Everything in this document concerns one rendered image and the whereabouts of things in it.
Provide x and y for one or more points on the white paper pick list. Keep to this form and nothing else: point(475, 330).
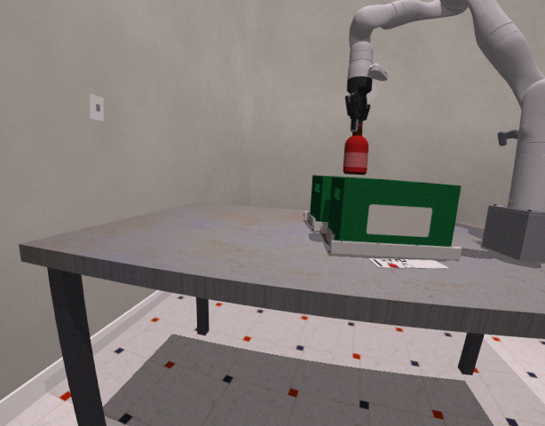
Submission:
point(407, 263)

